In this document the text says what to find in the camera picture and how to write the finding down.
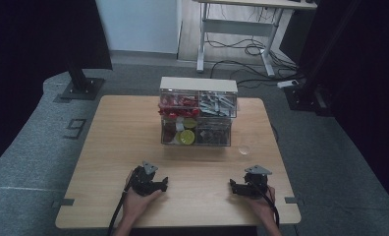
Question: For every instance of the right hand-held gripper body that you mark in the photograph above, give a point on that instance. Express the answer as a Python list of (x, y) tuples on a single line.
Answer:
[(256, 183)]

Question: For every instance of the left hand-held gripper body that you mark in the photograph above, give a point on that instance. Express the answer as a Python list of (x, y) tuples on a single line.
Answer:
[(142, 182)]

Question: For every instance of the person's left hand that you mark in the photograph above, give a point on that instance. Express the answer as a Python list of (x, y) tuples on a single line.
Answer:
[(137, 203)]

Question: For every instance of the person's right hand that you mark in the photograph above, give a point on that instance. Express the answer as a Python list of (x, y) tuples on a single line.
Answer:
[(260, 206)]

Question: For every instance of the clear glass cup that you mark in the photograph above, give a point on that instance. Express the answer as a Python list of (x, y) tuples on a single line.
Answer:
[(246, 146)]

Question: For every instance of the grey tape strip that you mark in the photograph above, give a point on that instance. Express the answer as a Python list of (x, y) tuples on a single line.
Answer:
[(64, 202), (292, 200)]

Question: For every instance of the lime green round capsule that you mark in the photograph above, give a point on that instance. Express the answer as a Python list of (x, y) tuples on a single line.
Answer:
[(187, 137), (190, 123)]

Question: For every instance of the pile of dark packets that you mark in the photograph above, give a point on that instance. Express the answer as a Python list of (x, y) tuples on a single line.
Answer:
[(212, 135)]

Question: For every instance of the pile of red packets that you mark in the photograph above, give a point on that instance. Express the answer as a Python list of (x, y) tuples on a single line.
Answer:
[(178, 105)]

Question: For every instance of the pile of grey packets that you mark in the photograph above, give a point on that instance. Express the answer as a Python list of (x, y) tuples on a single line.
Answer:
[(217, 104)]

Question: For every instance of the clear drawer organizer white top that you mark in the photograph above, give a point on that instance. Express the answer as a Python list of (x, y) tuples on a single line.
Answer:
[(198, 108)]

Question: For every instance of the white power strip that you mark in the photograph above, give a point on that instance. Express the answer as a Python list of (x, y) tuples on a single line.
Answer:
[(287, 84)]

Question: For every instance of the black curtain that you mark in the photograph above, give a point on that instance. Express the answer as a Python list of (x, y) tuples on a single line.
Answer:
[(369, 98), (35, 49)]

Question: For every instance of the black metal stand frame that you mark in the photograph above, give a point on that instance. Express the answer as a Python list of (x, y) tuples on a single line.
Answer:
[(308, 93)]

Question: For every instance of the black stand with base plate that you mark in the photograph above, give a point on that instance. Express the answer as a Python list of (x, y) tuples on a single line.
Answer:
[(81, 86)]

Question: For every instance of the white metal frame desk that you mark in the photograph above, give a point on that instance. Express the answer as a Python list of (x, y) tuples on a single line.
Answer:
[(236, 28)]

